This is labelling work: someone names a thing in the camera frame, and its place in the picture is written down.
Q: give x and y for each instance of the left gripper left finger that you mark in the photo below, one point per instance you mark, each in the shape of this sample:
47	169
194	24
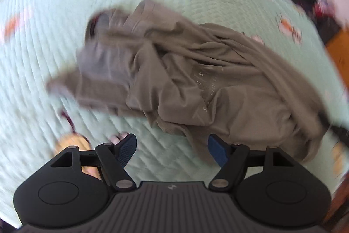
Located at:
113	159

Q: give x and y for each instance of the grey t-shirt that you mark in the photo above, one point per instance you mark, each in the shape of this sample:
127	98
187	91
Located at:
193	80

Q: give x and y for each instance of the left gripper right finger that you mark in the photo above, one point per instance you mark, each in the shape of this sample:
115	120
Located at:
231	159

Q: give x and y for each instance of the mint quilted bee bedspread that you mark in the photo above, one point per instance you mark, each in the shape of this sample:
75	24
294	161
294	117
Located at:
41	38

